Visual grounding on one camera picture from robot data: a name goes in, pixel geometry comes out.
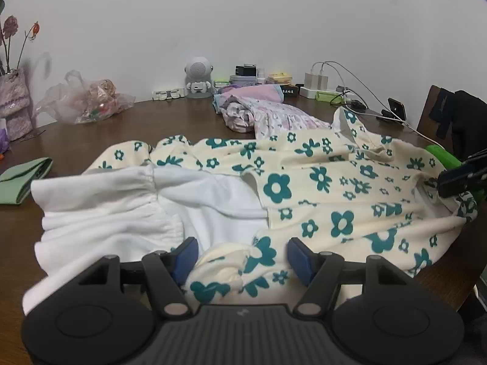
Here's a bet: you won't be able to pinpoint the green cup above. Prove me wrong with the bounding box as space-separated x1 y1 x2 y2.
425 144 487 203

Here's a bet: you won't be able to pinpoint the white charging cable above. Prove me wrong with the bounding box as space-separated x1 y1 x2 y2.
312 61 438 143

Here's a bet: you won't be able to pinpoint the white letter ornament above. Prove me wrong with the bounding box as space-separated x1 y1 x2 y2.
152 88 186 101

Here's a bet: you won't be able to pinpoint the white robot speaker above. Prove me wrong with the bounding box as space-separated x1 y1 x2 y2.
184 57 215 99

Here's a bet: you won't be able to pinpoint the dried flowers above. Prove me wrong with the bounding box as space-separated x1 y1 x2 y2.
0 0 40 77

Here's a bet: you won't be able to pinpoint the light green case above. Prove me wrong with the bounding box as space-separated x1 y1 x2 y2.
315 91 345 103

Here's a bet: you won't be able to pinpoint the clear plastic bag of snacks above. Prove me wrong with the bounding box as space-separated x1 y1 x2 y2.
32 70 136 125

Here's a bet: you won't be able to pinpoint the green cloth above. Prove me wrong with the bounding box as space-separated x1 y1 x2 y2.
0 157 54 206

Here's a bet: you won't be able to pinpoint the pink floral dress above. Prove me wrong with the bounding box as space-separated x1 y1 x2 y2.
222 97 331 140

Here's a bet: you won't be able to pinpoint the cream dress with teal flowers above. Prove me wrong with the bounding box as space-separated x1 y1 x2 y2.
22 106 478 314

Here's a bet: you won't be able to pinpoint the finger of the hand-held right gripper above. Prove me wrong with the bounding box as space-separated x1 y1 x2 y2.
437 153 487 198

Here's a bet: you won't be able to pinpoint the folded pink cloth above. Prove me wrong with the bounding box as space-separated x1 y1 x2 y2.
213 84 285 114

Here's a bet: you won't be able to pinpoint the phone on black stand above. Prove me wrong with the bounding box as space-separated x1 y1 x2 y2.
377 98 408 123

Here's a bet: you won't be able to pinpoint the knitted pink vase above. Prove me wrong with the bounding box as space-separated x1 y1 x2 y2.
0 66 33 142

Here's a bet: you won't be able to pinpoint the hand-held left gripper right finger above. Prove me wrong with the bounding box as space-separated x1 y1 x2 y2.
286 238 413 317

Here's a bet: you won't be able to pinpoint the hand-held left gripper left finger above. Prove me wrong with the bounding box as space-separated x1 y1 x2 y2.
78 237 200 318

